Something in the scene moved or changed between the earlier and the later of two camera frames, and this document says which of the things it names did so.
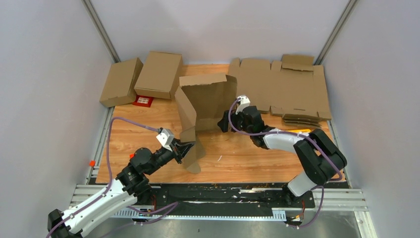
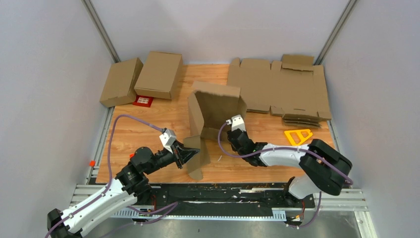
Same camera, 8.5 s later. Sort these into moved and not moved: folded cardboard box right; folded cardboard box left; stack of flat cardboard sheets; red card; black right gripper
Moved: black right gripper
Not moved: folded cardboard box right; stack of flat cardboard sheets; red card; folded cardboard box left
